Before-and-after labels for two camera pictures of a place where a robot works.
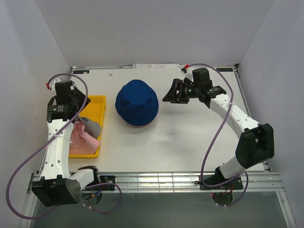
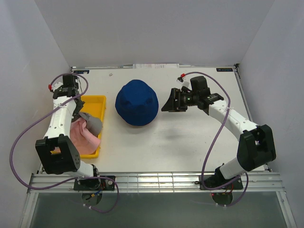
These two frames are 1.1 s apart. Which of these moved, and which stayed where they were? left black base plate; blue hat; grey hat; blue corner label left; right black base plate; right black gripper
Moved: right black gripper; grey hat
Stayed: blue hat; right black base plate; left black base plate; blue corner label left
